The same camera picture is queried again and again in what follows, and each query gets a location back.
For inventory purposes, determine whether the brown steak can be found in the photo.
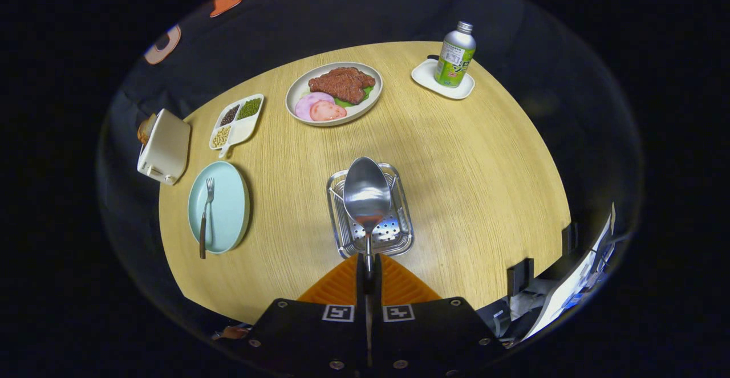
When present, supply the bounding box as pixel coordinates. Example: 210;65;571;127
308;67;376;105

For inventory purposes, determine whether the green label metal bottle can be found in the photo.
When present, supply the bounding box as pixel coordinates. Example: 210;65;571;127
434;21;477;88

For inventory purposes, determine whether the white paper sheet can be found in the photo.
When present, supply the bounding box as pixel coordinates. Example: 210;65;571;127
522;204;617;342

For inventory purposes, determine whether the toasted bread slice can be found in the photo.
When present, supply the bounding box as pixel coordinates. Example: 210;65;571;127
137;113;158;145

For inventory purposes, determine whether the green lettuce leaf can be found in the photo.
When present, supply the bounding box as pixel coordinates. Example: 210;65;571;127
334;84;375;108

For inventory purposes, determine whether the pink ham slice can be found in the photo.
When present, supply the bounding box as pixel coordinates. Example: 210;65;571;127
310;100;347;122
294;92;336;121

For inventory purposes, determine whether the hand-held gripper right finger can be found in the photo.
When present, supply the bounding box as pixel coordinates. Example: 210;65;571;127
370;253;507;378

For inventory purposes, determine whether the metal spoon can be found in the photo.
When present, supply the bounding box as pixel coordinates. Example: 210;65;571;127
343;156;392;273

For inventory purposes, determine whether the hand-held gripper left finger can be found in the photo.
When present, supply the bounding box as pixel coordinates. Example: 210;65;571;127
237;253;370;378

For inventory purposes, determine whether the pile of green mung beans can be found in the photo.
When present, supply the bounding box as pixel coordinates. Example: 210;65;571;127
237;97;262;120

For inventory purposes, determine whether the pile of white rice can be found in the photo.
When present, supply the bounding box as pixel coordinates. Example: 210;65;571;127
229;117;257;144

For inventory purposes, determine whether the white toaster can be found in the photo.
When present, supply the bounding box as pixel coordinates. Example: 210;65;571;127
137;108;192;186

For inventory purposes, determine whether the black table clamp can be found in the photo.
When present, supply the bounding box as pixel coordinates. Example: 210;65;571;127
561;222;578;257
506;258;536;298

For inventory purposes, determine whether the metal fork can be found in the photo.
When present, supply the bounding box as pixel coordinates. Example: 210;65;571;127
198;177;216;259

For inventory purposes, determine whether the light blue round plate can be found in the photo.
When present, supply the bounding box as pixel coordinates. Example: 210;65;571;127
188;161;250;254

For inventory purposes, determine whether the white divided tray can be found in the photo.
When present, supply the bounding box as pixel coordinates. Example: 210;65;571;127
209;94;265;158

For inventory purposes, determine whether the small white square tray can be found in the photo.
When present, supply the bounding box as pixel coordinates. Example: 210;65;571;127
411;55;476;100

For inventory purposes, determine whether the metal wire drain basket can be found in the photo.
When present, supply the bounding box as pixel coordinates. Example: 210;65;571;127
326;162;415;259

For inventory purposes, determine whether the beige round plate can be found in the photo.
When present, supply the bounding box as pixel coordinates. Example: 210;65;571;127
285;62;384;127

